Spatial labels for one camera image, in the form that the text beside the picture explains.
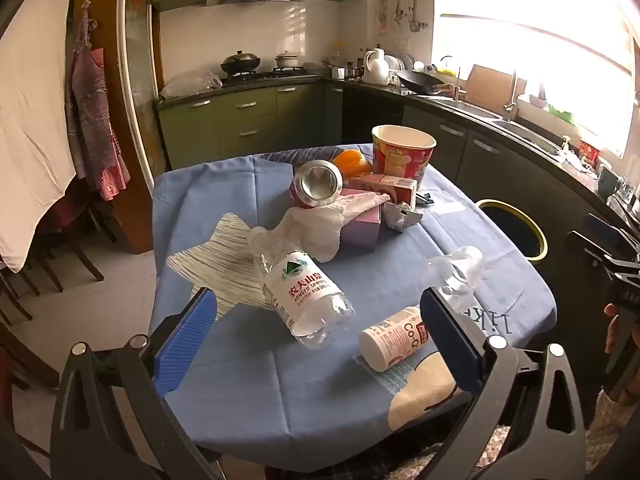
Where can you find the dark base cabinets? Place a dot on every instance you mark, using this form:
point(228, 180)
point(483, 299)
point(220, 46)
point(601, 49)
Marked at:
point(500, 165)

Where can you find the teal mug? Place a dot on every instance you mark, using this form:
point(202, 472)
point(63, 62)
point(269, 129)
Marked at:
point(607, 180)

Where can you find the dish rack with plates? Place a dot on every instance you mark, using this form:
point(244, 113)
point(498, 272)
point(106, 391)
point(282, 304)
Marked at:
point(400, 63)

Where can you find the person's right forearm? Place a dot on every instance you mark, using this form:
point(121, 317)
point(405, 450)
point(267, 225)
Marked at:
point(612, 425)

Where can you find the white hanging cloth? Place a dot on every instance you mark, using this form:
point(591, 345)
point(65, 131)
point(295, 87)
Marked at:
point(30, 135)

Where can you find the purple tissue box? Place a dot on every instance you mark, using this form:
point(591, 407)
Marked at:
point(361, 234)

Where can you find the orange foam net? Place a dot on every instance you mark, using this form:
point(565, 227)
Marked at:
point(350, 160)

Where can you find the small steel pot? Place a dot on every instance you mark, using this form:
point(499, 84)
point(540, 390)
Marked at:
point(353, 72)

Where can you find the pink checked apron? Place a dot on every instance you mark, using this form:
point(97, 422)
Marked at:
point(92, 110)

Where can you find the black frying pan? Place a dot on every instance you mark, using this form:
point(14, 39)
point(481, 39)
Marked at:
point(422, 82)

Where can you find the red container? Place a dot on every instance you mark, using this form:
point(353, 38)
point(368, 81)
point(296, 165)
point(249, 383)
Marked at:
point(589, 150)

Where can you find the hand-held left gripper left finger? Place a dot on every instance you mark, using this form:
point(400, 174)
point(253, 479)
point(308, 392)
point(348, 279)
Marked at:
point(185, 345)

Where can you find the white thermos jug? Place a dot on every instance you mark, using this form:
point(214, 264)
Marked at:
point(375, 67)

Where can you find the person's right hand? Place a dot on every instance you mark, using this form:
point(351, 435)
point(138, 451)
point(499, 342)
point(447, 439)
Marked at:
point(612, 327)

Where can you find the crumpled clear plastic wrapper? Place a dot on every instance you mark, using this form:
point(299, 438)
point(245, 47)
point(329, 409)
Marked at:
point(462, 265)

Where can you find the blue printed tablecloth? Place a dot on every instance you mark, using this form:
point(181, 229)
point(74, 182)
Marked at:
point(225, 200)

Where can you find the pink drink carton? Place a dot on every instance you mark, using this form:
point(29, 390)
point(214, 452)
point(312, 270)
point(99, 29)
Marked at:
point(395, 190)

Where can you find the clear plastic bag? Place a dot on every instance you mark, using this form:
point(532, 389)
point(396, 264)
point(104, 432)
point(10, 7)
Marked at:
point(192, 84)

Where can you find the green base cabinets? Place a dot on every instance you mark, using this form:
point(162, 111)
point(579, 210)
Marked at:
point(235, 125)

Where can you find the gas stove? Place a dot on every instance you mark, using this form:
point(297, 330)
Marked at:
point(270, 75)

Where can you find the black wok with lid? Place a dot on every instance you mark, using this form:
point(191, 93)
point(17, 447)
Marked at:
point(241, 62)

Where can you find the crushed clear water bottle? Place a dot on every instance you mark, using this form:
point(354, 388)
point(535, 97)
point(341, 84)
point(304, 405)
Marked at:
point(300, 290)

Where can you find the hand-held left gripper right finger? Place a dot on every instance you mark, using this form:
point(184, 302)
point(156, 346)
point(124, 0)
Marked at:
point(450, 345)

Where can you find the steel sink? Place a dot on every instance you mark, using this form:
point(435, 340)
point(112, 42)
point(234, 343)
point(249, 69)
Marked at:
point(500, 117)

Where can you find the steel faucet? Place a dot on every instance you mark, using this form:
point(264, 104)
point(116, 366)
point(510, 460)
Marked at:
point(511, 90)

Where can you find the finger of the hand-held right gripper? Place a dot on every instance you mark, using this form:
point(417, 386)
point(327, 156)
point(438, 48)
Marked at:
point(592, 250)
point(607, 227)

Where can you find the hanging kitchen utensils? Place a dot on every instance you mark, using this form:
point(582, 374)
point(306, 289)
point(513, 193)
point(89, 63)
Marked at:
point(400, 12)

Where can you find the wooden cutting board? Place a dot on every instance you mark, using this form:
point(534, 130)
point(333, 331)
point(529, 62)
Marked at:
point(492, 85)

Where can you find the white cooking pot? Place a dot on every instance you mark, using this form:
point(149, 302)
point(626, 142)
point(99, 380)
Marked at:
point(287, 60)

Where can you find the yellow-rimmed trash bin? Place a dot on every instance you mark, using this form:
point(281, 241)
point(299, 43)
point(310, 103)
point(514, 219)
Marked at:
point(510, 230)

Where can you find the red paper noodle bowl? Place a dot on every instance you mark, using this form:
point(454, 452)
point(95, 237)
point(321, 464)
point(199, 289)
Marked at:
point(400, 160)

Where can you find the white yogurt bottle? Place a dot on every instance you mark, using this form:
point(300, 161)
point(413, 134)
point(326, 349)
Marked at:
point(387, 342)

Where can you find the dark wooden chair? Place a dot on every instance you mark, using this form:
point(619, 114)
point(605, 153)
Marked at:
point(70, 230)
point(15, 285)

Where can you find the green cloth on sill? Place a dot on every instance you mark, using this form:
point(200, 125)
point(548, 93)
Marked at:
point(560, 112)

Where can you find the white paper towel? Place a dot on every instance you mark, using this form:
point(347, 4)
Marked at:
point(320, 225)

